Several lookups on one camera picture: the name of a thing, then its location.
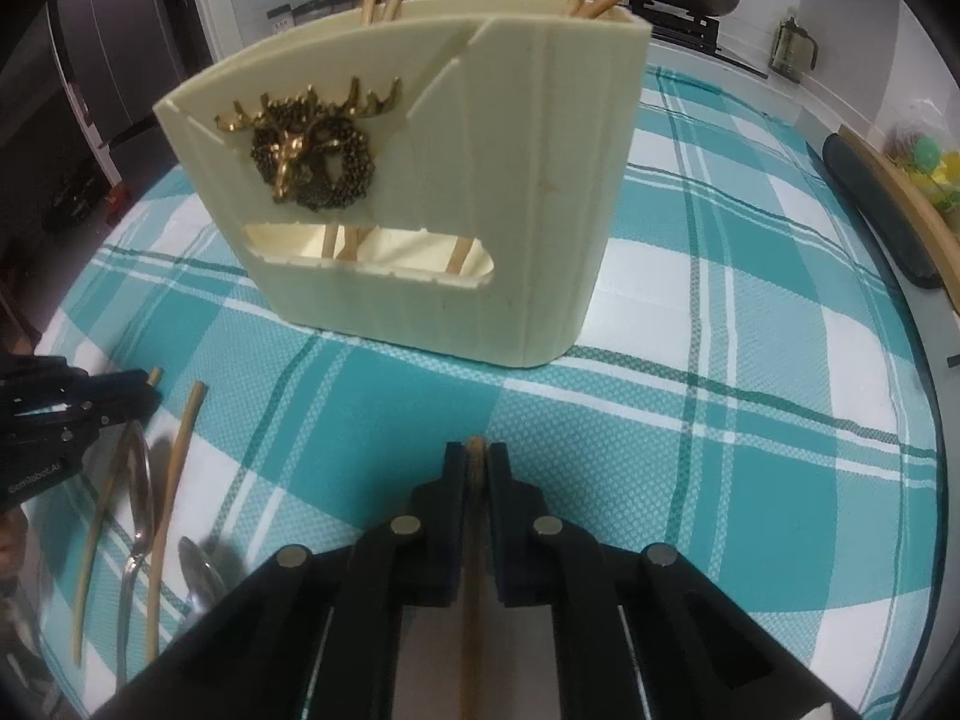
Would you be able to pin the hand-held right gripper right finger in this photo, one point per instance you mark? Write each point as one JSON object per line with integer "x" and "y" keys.
{"x": 499, "y": 480}

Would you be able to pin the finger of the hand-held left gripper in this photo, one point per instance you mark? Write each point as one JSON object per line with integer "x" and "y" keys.
{"x": 112, "y": 384}
{"x": 112, "y": 416}

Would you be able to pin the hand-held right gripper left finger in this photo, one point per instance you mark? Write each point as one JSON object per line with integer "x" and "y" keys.
{"x": 454, "y": 480}

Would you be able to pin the metal spoon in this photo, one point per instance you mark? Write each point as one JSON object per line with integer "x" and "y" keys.
{"x": 141, "y": 480}
{"x": 199, "y": 577}

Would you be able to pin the cream plastic utensil holder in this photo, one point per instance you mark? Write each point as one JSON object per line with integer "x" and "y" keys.
{"x": 487, "y": 202}

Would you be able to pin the teal checkered tablecloth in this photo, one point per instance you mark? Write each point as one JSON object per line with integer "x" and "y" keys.
{"x": 712, "y": 465}

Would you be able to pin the grey refrigerator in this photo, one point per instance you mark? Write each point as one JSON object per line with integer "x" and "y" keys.
{"x": 105, "y": 52}

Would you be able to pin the white seasoning shaker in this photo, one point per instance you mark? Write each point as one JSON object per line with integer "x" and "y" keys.
{"x": 279, "y": 19}

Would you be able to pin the black oblong appliance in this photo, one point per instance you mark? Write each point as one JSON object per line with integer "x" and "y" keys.
{"x": 877, "y": 210}

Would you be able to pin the black gas cooktop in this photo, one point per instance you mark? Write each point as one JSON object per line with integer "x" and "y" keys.
{"x": 697, "y": 34}

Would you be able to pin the wooden cutting board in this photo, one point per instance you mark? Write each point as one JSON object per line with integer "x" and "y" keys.
{"x": 904, "y": 187}

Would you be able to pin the glass pitcher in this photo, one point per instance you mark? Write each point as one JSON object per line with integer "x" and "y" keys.
{"x": 793, "y": 52}

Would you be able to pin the mesh bag of sponges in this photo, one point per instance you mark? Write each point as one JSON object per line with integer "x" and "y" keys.
{"x": 930, "y": 157}

